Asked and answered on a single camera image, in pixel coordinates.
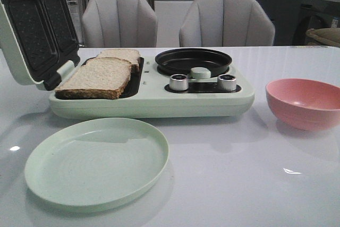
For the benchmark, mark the pink plastic bowl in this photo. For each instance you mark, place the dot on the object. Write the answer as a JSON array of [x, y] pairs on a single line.
[[304, 104]]

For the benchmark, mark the mint green breakfast maker base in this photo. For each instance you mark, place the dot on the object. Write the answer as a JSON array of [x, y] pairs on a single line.
[[153, 100]]

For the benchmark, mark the dark washing machine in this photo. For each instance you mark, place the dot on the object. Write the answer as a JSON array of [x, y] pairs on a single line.
[[315, 14]]

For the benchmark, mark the bread slice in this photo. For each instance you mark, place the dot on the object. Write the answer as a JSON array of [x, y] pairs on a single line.
[[131, 55], [99, 78]]

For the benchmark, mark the right silver control knob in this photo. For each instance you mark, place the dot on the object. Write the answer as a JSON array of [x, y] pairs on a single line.
[[226, 82]]

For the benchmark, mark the left silver control knob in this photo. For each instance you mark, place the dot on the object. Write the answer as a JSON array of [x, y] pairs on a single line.
[[178, 82]]

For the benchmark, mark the mint green round plate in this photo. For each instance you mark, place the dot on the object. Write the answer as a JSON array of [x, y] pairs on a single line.
[[97, 165]]

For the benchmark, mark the silver control knob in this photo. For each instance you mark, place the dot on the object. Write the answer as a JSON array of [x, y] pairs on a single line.
[[226, 82], [178, 82]]

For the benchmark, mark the mint green sandwich maker lid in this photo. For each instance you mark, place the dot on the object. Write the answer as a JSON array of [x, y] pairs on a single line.
[[39, 41]]

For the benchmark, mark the grey upholstered chair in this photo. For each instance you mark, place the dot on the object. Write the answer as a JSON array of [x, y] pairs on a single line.
[[223, 23], [119, 23]]

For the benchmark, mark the black round frying pan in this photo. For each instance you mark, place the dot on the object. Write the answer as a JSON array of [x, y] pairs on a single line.
[[182, 60]]

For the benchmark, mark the left grey upholstered chair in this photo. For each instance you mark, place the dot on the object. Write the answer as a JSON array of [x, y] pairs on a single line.
[[119, 23]]

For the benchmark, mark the right grey upholstered chair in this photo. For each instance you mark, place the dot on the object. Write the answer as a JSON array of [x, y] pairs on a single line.
[[223, 23]]

